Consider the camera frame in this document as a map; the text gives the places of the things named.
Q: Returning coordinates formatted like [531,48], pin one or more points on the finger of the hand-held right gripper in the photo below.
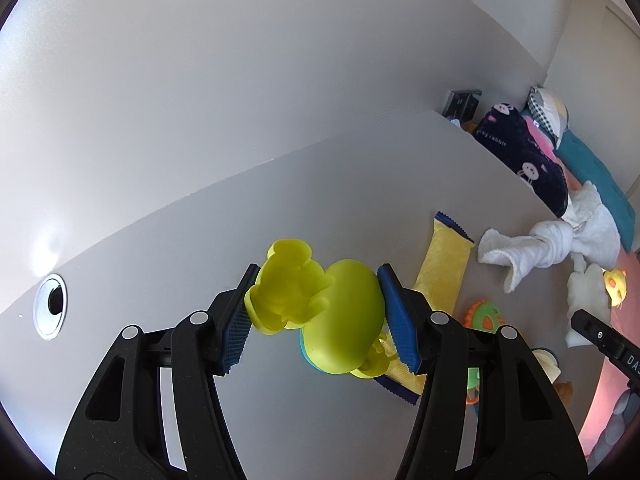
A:
[597,332]

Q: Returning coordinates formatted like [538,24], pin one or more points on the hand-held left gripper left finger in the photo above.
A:
[235,335]

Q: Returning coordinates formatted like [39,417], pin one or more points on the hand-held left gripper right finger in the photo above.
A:
[400,320]

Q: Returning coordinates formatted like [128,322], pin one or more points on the yellow-green plastic toy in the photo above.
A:
[345,310]

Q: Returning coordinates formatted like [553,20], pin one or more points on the green orange seahorse toy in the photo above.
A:
[482,317]

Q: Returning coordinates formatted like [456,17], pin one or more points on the pink bed sheet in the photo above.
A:
[607,385]

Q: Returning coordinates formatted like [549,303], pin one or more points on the white fluffy cloth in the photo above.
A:
[590,290]

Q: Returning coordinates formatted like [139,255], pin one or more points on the yellow snack packet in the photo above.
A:
[445,270]

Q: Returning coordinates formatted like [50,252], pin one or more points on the grey padded cushion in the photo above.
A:
[612,427]

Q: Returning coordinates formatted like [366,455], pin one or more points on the white knotted towel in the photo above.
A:
[545,240]

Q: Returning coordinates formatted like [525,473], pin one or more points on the teal blanket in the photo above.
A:
[595,175]

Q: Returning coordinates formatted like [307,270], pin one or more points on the navy rabbit print blanket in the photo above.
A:
[520,160]

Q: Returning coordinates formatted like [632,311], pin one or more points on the small white crumpled item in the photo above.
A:
[462,125]

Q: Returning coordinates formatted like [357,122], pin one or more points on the pink folded blanket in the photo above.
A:
[537,135]

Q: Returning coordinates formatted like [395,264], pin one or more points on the checkered pillow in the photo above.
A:
[547,105]

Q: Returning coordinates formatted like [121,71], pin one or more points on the dark wall socket panel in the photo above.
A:
[460,102]

